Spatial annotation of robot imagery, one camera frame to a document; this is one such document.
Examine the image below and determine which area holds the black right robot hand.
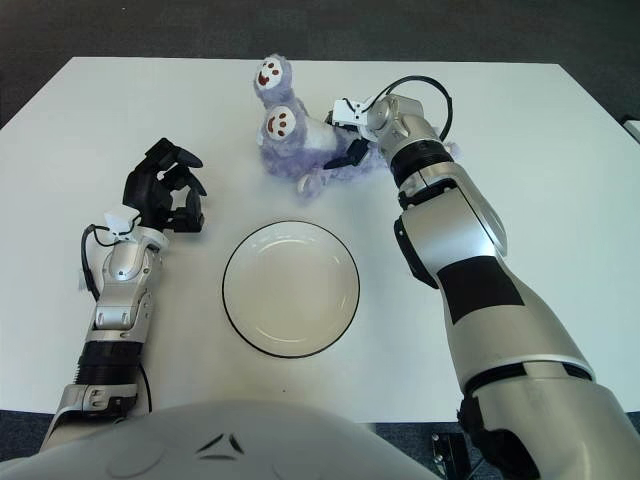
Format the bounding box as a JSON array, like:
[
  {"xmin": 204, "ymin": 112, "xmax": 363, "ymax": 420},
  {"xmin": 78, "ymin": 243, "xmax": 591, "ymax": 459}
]
[{"xmin": 322, "ymin": 109, "xmax": 375, "ymax": 171}]

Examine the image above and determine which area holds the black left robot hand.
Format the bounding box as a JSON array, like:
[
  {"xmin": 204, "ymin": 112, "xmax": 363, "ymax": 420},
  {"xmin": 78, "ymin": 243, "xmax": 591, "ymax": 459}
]
[{"xmin": 122, "ymin": 138, "xmax": 207, "ymax": 234}]

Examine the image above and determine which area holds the purple plush bunny doll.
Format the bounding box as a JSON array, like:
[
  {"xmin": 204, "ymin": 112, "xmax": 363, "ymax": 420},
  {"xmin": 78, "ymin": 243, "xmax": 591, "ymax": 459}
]
[{"xmin": 253, "ymin": 53, "xmax": 464, "ymax": 195}]

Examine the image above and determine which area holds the white plate with black rim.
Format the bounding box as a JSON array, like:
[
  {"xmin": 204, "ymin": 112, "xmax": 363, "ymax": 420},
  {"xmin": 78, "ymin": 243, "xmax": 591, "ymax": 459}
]
[{"xmin": 221, "ymin": 220, "xmax": 361, "ymax": 359}]

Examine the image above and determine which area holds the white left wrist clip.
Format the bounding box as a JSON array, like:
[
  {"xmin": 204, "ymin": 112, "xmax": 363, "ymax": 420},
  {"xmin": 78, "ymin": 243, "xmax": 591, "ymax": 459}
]
[{"xmin": 103, "ymin": 208, "xmax": 141, "ymax": 241}]

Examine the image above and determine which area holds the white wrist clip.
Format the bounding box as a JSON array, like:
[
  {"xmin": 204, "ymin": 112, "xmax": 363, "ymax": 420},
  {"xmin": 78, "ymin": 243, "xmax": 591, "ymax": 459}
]
[
  {"xmin": 330, "ymin": 98, "xmax": 371, "ymax": 132},
  {"xmin": 103, "ymin": 208, "xmax": 141, "ymax": 241}
]

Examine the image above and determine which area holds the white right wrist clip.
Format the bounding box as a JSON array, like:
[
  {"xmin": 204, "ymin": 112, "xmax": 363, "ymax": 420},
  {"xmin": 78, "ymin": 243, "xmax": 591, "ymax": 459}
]
[{"xmin": 330, "ymin": 98, "xmax": 371, "ymax": 132}]

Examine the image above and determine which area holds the grey robot torso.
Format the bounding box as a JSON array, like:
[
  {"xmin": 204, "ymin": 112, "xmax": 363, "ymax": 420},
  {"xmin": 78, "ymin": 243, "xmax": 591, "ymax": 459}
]
[{"xmin": 0, "ymin": 398, "xmax": 446, "ymax": 480}]

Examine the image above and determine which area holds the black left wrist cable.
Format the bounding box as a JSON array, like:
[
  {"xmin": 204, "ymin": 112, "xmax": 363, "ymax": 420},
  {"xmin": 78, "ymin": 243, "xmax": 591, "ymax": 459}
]
[{"xmin": 79, "ymin": 223, "xmax": 146, "ymax": 301}]

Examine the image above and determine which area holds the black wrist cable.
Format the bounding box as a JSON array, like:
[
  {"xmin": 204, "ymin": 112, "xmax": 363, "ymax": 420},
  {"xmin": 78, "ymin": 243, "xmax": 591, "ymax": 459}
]
[
  {"xmin": 372, "ymin": 74, "xmax": 454, "ymax": 144},
  {"xmin": 79, "ymin": 223, "xmax": 146, "ymax": 301}
]

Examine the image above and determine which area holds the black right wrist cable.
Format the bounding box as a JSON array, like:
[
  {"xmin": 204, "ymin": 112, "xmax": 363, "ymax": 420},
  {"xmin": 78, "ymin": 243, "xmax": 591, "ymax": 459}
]
[{"xmin": 372, "ymin": 74, "xmax": 454, "ymax": 144}]

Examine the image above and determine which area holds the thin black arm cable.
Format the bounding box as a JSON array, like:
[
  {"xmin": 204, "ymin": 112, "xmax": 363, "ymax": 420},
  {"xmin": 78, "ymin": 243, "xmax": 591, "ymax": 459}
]
[{"xmin": 137, "ymin": 362, "xmax": 153, "ymax": 414}]

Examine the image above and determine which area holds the black metal bracket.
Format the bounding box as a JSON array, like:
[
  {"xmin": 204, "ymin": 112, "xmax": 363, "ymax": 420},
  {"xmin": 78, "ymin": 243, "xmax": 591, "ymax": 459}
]
[{"xmin": 431, "ymin": 432, "xmax": 474, "ymax": 480}]

